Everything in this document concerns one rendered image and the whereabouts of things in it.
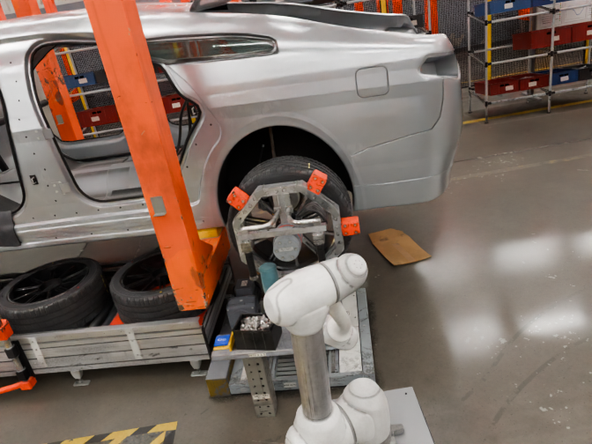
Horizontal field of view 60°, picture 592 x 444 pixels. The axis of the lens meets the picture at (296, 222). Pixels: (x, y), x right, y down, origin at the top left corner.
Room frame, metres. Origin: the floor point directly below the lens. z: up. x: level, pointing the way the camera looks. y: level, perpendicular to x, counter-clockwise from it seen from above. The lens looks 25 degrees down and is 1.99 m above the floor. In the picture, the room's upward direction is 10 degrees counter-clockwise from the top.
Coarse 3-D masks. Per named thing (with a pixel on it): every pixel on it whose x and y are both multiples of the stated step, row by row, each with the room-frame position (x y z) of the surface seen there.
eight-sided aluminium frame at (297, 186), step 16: (256, 192) 2.33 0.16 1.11; (272, 192) 2.32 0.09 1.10; (288, 192) 2.31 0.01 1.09; (304, 192) 2.30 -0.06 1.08; (336, 208) 2.28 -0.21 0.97; (240, 224) 2.35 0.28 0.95; (336, 224) 2.28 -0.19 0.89; (240, 240) 2.35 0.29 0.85; (336, 240) 2.29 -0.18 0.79; (240, 256) 2.35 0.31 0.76; (256, 256) 2.40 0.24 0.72; (336, 256) 2.29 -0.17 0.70; (288, 272) 2.37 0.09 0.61
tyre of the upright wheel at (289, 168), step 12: (288, 156) 2.60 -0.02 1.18; (300, 156) 2.60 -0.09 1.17; (264, 168) 2.49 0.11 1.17; (276, 168) 2.43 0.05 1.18; (288, 168) 2.41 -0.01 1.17; (300, 168) 2.42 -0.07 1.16; (312, 168) 2.45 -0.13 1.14; (324, 168) 2.53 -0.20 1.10; (252, 180) 2.43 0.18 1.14; (264, 180) 2.41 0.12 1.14; (276, 180) 2.40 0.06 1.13; (288, 180) 2.40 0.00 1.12; (300, 180) 2.39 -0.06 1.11; (336, 180) 2.48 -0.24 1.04; (252, 192) 2.42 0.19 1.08; (324, 192) 2.37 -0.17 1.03; (336, 192) 2.36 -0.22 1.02; (348, 204) 2.38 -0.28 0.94; (228, 216) 2.45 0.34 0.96; (348, 216) 2.36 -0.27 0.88; (228, 228) 2.45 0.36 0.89; (348, 240) 2.36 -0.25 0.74
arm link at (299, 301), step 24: (288, 288) 1.22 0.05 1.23; (312, 288) 1.22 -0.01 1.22; (288, 312) 1.18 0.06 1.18; (312, 312) 1.20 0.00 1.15; (312, 336) 1.22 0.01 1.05; (312, 360) 1.23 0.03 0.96; (312, 384) 1.24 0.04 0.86; (312, 408) 1.25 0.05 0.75; (336, 408) 1.30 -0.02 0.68; (288, 432) 1.29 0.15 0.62; (312, 432) 1.23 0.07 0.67; (336, 432) 1.24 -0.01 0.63
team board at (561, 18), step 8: (576, 0) 7.08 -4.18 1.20; (584, 0) 7.08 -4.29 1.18; (536, 8) 7.09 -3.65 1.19; (560, 8) 7.08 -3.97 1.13; (584, 8) 7.08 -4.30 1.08; (536, 16) 7.09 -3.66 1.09; (544, 16) 7.09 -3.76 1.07; (560, 16) 7.08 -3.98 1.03; (568, 16) 7.08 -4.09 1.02; (576, 16) 7.08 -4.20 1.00; (584, 16) 7.08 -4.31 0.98; (536, 24) 7.09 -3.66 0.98; (544, 24) 7.09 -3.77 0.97; (560, 24) 7.08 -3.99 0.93; (568, 24) 7.08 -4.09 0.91; (536, 96) 6.99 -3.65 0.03
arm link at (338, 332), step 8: (336, 304) 1.47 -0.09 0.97; (336, 312) 1.49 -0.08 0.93; (344, 312) 1.52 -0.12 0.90; (328, 320) 1.66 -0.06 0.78; (336, 320) 1.52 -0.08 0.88; (344, 320) 1.53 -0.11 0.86; (328, 328) 1.62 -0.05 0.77; (336, 328) 1.59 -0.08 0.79; (344, 328) 1.55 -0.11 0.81; (352, 328) 1.66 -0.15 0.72; (328, 336) 1.61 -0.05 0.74; (336, 336) 1.59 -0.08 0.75; (344, 336) 1.59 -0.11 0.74; (352, 336) 1.62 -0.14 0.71; (336, 344) 1.61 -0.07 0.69; (344, 344) 1.61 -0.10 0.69; (352, 344) 1.61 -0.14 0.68
